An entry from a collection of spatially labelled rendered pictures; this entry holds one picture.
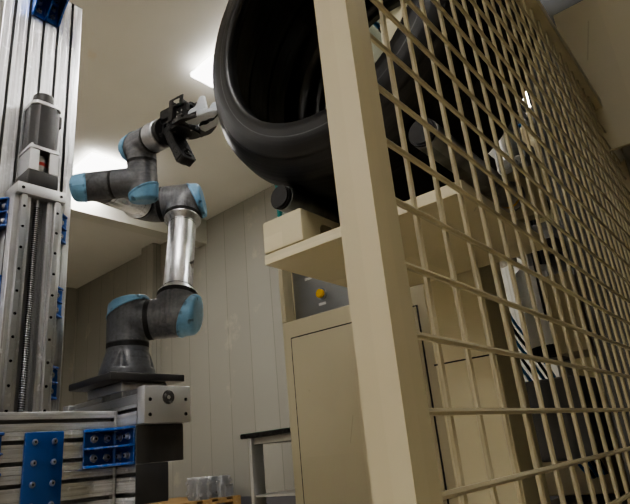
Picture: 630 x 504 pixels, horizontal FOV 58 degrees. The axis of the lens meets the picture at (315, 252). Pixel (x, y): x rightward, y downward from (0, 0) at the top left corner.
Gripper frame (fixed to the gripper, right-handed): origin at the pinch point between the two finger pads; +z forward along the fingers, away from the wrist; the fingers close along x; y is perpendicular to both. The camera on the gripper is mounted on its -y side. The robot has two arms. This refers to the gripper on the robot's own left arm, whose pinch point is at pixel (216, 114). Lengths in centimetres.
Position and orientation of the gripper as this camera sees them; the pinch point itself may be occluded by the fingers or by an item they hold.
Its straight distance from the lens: 134.4
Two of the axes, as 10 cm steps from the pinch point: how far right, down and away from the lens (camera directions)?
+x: 6.3, 2.2, 7.5
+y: 0.0, -9.6, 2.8
